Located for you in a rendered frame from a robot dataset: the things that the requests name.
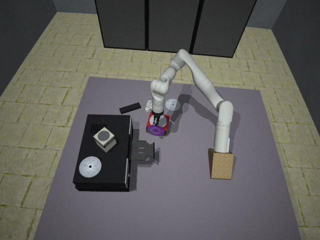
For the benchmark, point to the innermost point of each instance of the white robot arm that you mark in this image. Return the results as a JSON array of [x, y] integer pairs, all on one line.
[[202, 82]]

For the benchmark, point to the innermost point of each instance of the black flat bar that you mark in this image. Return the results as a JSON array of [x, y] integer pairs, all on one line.
[[130, 108]]

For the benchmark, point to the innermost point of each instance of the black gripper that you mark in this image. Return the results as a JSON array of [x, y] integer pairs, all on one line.
[[156, 117]]

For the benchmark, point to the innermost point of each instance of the silver cd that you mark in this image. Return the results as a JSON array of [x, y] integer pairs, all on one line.
[[95, 164], [162, 121], [171, 107]]

